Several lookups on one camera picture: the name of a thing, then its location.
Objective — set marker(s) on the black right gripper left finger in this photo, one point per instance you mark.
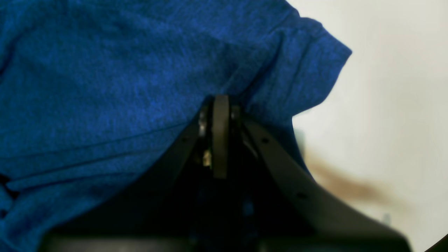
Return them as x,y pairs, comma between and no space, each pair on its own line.
159,211

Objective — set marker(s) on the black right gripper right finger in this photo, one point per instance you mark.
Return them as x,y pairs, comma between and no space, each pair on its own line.
286,209

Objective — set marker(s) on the dark blue t-shirt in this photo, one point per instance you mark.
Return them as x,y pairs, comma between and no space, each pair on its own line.
93,92

